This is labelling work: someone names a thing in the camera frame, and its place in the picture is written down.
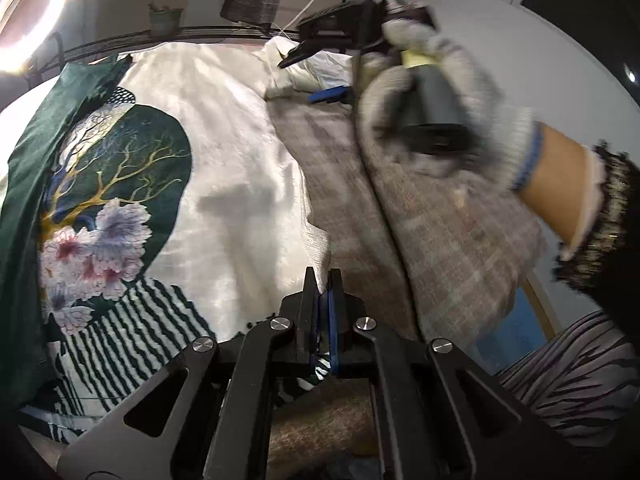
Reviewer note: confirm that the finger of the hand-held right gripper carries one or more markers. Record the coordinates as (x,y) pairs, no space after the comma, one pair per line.
(330,95)
(300,55)

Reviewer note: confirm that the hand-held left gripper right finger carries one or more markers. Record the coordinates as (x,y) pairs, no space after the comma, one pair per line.
(334,332)

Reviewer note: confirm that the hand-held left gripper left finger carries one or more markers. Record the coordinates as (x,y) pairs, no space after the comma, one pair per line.
(311,322)

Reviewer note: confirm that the grey plaid small garment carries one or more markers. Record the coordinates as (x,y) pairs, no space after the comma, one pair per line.
(440,245)

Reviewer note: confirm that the person's right forearm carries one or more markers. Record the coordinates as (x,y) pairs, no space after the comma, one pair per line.
(555,180)

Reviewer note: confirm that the person's right hand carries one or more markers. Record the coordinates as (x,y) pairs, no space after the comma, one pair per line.
(495,130)

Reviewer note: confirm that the white crumpled cloth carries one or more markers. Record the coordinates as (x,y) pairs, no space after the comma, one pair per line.
(320,72)

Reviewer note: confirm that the brown fuzzy cloth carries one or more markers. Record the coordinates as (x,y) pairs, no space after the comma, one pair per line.
(320,420)

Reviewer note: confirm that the white tree print blanket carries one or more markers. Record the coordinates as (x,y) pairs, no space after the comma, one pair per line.
(225,160)

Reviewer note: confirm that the grey plant pot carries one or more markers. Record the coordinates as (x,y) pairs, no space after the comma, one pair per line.
(165,20)

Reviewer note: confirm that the wooden framed blue panel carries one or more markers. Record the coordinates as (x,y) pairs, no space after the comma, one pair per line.
(505,332)

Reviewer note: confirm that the small ceiling spotlight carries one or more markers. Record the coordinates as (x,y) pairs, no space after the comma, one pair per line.
(631,74)

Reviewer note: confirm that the grey zebra striped cloth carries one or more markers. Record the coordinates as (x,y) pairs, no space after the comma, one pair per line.
(575,370)

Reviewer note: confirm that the black metal rail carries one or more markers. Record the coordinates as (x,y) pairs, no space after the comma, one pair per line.
(200,30)

